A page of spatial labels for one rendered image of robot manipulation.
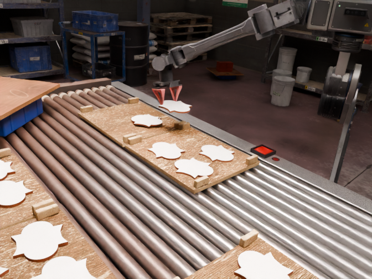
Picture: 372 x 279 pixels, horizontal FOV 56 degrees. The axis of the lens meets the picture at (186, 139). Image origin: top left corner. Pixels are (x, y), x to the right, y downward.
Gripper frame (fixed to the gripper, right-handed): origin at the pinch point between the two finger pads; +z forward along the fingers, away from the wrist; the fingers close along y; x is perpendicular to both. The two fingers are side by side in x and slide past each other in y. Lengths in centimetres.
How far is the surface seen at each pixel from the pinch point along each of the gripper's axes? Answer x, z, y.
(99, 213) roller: -31, 22, -55
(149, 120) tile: 9.7, 8.8, -4.2
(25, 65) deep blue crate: 424, -9, 80
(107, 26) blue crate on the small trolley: 293, -50, 147
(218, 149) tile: -27.0, 17.7, 1.6
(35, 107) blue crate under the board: 47, -1, -41
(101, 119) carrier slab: 26.9, 6.8, -19.4
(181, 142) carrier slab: -12.5, 15.4, -4.9
